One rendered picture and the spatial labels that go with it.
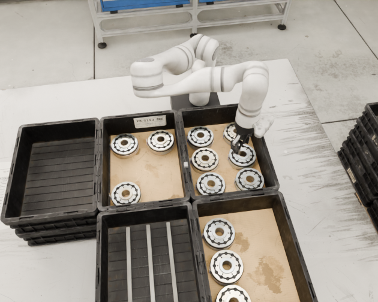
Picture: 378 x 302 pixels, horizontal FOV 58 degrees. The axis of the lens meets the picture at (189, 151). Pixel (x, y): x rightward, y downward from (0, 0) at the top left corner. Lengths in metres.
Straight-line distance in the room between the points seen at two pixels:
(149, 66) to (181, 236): 0.56
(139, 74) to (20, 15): 2.98
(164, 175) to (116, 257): 0.33
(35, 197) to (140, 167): 0.39
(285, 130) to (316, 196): 0.34
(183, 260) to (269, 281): 0.27
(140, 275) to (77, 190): 0.39
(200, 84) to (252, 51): 2.20
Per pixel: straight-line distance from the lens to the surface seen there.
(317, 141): 1.62
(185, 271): 1.13
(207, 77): 0.95
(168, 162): 1.30
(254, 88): 0.93
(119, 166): 1.31
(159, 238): 1.16
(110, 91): 1.77
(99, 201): 1.14
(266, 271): 1.15
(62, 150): 1.42
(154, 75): 0.99
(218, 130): 1.40
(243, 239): 1.17
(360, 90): 3.05
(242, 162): 1.28
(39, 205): 1.32
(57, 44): 3.37
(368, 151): 2.06
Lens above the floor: 1.91
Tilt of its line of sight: 55 degrees down
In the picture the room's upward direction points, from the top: straight up
